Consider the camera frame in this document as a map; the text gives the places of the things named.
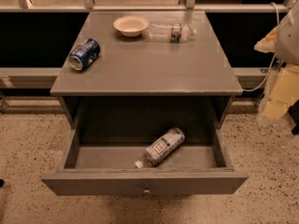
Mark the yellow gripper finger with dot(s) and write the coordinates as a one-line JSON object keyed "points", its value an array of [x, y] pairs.
{"points": [[280, 93], [267, 44]]}

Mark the blue labelled plastic bottle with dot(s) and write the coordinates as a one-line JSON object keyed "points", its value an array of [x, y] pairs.
{"points": [[161, 148]]}

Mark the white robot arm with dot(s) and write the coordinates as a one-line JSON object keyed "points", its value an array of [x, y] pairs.
{"points": [[287, 42]]}

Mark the clear plastic water bottle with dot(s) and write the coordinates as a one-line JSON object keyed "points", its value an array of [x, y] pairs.
{"points": [[169, 32]]}

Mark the open grey drawer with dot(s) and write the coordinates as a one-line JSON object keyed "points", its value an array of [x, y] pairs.
{"points": [[100, 156]]}

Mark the grey wooden cabinet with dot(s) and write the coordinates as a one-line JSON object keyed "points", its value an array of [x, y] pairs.
{"points": [[129, 66]]}

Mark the white paper bowl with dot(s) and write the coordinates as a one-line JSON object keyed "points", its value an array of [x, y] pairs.
{"points": [[131, 26]]}

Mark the blue soda can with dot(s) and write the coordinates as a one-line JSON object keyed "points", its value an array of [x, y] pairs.
{"points": [[84, 54]]}

